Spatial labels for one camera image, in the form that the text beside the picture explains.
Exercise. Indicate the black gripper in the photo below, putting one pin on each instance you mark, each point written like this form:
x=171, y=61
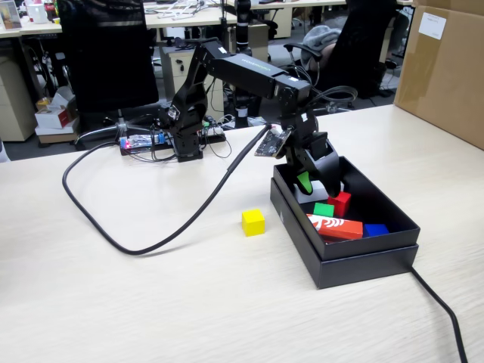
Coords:
x=319, y=145

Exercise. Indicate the green wooden cube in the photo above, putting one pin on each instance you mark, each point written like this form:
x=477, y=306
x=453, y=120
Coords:
x=324, y=209

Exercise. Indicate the red wooden cube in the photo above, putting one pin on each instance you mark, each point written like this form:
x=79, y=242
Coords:
x=342, y=206

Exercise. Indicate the yellow wooden cube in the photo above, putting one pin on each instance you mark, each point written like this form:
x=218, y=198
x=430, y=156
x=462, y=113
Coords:
x=253, y=223

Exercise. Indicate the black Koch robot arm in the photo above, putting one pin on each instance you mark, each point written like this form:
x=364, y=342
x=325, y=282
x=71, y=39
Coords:
x=246, y=72

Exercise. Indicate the orange box with white print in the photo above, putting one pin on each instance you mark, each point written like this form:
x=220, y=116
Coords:
x=340, y=228

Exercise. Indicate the black cardboard box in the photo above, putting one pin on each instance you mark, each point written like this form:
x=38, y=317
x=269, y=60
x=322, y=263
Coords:
x=370, y=245

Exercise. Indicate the black open box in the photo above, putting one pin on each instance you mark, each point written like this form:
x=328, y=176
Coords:
x=370, y=268

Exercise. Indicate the large brown cardboard box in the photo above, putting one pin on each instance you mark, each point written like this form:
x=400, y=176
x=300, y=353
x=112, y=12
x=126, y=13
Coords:
x=442, y=75

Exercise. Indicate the white rectangular block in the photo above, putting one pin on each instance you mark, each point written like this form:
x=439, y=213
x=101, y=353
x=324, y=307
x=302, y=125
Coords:
x=317, y=194

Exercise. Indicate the blue wooden cube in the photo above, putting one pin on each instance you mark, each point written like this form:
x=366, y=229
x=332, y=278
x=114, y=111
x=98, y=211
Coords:
x=376, y=230

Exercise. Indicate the black office chair chrome arms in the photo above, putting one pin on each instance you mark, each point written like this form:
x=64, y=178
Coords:
x=359, y=56

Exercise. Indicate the grey cloth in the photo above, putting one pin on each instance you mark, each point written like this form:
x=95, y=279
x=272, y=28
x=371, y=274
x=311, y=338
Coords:
x=321, y=38

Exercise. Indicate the black vertical pole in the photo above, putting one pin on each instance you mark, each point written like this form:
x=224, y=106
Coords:
x=242, y=38

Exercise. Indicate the controller board with red light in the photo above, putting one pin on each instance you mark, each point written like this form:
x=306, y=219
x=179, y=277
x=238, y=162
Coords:
x=143, y=140

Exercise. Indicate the beige office desk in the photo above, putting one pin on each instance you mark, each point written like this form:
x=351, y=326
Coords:
x=208, y=20
x=38, y=29

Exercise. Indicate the black mesh office chair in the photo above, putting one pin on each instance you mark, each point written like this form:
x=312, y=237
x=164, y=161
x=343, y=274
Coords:
x=106, y=56

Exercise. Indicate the white and red carton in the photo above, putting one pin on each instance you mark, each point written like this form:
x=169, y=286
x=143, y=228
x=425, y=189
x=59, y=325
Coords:
x=53, y=120

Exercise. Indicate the cola bottle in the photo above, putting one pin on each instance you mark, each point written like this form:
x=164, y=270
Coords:
x=50, y=11

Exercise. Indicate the standing picture card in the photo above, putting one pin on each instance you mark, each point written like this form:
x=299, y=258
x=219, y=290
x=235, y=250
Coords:
x=10, y=15

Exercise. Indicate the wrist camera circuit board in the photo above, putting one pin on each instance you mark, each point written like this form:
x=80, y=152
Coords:
x=272, y=143

